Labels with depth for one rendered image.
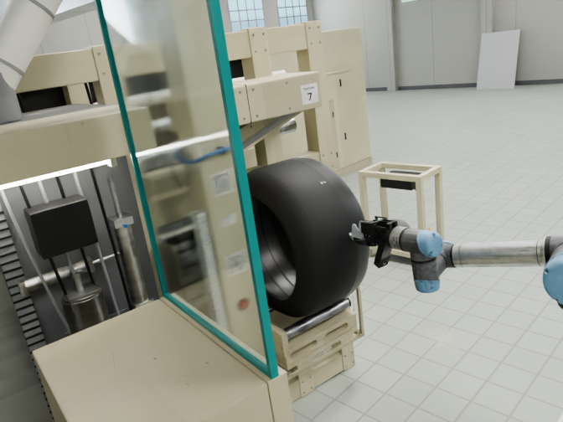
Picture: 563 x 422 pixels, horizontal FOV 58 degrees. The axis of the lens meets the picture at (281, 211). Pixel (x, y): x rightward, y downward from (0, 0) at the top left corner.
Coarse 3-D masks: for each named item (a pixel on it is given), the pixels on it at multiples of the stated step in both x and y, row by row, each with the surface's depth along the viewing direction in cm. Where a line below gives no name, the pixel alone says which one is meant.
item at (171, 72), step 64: (128, 0) 106; (192, 0) 86; (128, 64) 117; (192, 64) 92; (128, 128) 130; (192, 128) 100; (192, 192) 109; (192, 256) 120; (256, 256) 95; (256, 320) 102
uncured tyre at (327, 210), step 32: (288, 160) 193; (256, 192) 182; (288, 192) 172; (320, 192) 175; (352, 192) 185; (256, 224) 221; (288, 224) 171; (320, 224) 169; (288, 256) 226; (320, 256) 169; (352, 256) 177; (288, 288) 215; (320, 288) 174; (352, 288) 187
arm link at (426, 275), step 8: (440, 256) 155; (416, 264) 149; (424, 264) 148; (432, 264) 148; (440, 264) 153; (416, 272) 150; (424, 272) 149; (432, 272) 149; (440, 272) 152; (416, 280) 151; (424, 280) 149; (432, 280) 149; (440, 280) 152; (416, 288) 153; (424, 288) 150; (432, 288) 150
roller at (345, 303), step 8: (336, 304) 198; (344, 304) 199; (320, 312) 194; (328, 312) 195; (336, 312) 197; (304, 320) 190; (312, 320) 191; (320, 320) 192; (288, 328) 186; (296, 328) 186; (304, 328) 188; (288, 336) 184
